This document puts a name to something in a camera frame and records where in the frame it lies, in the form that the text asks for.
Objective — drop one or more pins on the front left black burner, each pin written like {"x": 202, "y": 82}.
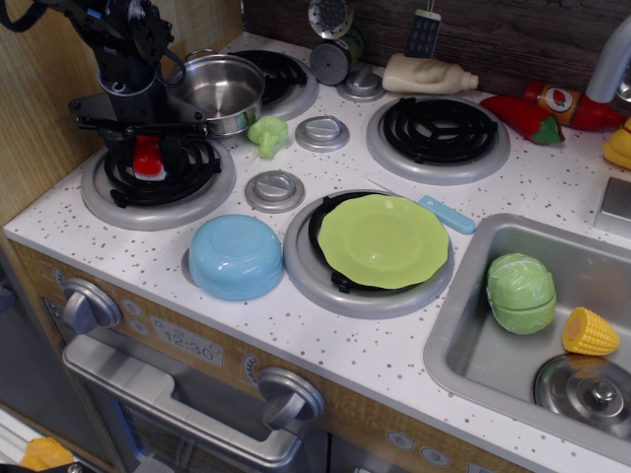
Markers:
{"x": 204, "y": 167}

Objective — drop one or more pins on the green toy broccoli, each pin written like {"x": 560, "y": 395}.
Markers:
{"x": 266, "y": 133}

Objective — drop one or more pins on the silver oven door handle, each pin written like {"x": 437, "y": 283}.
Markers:
{"x": 172, "y": 430}

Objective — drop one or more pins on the steel pot lid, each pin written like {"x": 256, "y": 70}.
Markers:
{"x": 587, "y": 389}

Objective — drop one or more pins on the stainless steel sink basin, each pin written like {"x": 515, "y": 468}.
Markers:
{"x": 471, "y": 355}

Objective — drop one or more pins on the red toy ketchup bottle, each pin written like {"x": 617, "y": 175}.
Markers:
{"x": 572, "y": 108}

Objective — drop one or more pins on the front right black burner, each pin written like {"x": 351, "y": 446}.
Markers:
{"x": 320, "y": 222}

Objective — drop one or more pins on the red toy chili pepper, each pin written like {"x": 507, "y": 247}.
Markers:
{"x": 527, "y": 118}

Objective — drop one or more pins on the right silver oven knob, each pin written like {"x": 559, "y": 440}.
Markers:
{"x": 291, "y": 403}

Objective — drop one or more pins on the back right black burner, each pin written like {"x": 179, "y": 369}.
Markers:
{"x": 439, "y": 131}

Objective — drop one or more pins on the silver stovetop knob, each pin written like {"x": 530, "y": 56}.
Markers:
{"x": 361, "y": 85}
{"x": 274, "y": 191}
{"x": 322, "y": 134}

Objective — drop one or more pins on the yellow toy corn cob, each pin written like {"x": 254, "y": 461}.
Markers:
{"x": 587, "y": 333}

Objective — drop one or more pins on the light blue plastic bowl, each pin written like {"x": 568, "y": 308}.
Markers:
{"x": 235, "y": 258}

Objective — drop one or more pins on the hanging silver skimmer ladle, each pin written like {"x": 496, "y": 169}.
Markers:
{"x": 330, "y": 19}

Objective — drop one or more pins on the yellow object bottom left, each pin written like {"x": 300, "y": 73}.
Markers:
{"x": 45, "y": 453}

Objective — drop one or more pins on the left silver oven knob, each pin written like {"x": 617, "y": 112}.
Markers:
{"x": 88, "y": 307}

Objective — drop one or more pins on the red and white toy sushi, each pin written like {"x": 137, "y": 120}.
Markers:
{"x": 147, "y": 163}

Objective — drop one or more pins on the silver stovetop knob middle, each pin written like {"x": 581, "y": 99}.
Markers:
{"x": 322, "y": 134}

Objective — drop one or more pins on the blue handled toy knife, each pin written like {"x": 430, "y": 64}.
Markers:
{"x": 445, "y": 214}

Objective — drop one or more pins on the green toy cabbage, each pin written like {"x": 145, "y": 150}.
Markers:
{"x": 521, "y": 293}

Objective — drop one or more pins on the yellow toy item right edge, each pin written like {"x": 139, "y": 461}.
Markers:
{"x": 617, "y": 149}

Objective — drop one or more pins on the silver stovetop knob back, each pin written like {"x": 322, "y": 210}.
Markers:
{"x": 361, "y": 85}

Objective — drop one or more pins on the hanging silver spatula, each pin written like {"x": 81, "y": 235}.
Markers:
{"x": 424, "y": 32}

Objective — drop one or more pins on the stainless steel pot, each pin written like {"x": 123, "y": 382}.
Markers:
{"x": 226, "y": 87}

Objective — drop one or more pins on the green plastic plate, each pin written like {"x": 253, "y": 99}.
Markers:
{"x": 383, "y": 241}

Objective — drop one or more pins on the silver toy can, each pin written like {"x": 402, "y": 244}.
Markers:
{"x": 331, "y": 61}

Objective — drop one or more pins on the cream toy mayonnaise bottle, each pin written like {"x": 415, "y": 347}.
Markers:
{"x": 412, "y": 75}

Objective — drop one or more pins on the silver faucet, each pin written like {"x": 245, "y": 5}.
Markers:
{"x": 611, "y": 77}

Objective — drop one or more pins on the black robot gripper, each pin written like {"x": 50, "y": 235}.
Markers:
{"x": 155, "y": 111}

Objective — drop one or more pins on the silver stovetop knob front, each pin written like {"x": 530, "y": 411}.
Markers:
{"x": 274, "y": 191}

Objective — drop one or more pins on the silver oven knob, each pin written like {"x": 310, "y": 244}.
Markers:
{"x": 88, "y": 307}
{"x": 291, "y": 403}

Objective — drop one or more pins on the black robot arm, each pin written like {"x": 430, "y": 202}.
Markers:
{"x": 129, "y": 39}

